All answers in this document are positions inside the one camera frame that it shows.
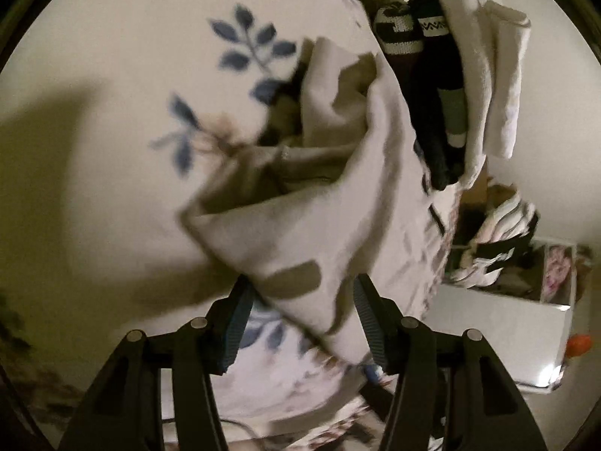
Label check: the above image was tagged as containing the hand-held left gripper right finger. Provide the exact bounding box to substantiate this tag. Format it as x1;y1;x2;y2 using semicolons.
352;273;548;451

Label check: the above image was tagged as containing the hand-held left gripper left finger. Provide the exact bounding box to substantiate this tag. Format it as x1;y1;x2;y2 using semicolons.
56;275;257;451

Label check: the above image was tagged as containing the black green striped folded garment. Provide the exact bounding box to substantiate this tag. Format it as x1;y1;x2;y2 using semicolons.
408;0;469;189

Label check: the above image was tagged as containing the beige long sleeve shirt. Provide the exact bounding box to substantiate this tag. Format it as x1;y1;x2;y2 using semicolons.
180;38;439;366

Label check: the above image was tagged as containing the cream folded garment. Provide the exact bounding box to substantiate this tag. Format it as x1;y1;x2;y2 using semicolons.
439;0;495;189

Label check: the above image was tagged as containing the pile of clothes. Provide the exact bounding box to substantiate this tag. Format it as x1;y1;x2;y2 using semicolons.
445;195;542;288

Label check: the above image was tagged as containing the orange object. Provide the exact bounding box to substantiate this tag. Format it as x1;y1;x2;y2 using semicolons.
565;333;593;360

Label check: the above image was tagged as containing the floral quilt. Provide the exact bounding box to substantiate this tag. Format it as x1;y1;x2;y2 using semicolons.
0;0;458;451

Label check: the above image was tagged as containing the pink bedding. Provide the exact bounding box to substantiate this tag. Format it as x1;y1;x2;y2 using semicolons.
542;246;574;304

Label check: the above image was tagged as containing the white wardrobe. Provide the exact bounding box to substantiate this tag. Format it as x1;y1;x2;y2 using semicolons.
425;239;579;393

